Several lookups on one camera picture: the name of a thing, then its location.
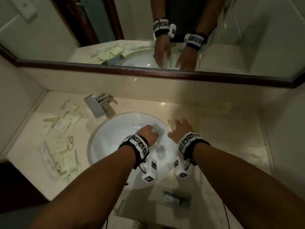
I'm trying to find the person's right hand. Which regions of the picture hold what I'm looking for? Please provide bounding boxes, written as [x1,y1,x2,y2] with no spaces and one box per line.
[167,118,194,144]

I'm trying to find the person's left hand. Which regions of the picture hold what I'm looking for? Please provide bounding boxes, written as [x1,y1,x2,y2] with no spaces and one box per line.
[137,124,160,148]

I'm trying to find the pile of cream amenity packets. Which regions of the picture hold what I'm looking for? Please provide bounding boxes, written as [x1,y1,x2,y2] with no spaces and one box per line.
[39,99,83,182]

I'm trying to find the person's right forearm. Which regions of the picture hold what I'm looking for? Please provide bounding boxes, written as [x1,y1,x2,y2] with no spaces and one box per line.
[192,143,305,229]

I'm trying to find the person's left forearm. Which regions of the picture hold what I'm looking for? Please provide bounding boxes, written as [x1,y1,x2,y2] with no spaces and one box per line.
[28,146,138,229]

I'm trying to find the white sink basin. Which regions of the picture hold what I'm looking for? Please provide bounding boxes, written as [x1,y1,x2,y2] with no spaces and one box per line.
[87,112,191,191]

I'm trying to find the chrome faucet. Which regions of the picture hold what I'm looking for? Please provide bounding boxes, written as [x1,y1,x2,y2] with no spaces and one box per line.
[84,93,117,119]

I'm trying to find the small clear soap dish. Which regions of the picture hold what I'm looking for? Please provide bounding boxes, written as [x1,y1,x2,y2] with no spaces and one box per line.
[163,191,192,209]

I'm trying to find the white perforated slipper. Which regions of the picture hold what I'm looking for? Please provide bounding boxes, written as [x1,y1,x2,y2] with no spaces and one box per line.
[131,218,146,229]

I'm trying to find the wooden framed mirror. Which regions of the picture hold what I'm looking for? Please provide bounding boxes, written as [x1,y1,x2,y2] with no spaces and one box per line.
[0,0,305,89]

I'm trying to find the dark wooden door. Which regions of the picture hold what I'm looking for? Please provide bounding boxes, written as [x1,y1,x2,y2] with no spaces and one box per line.
[0,160,52,229]

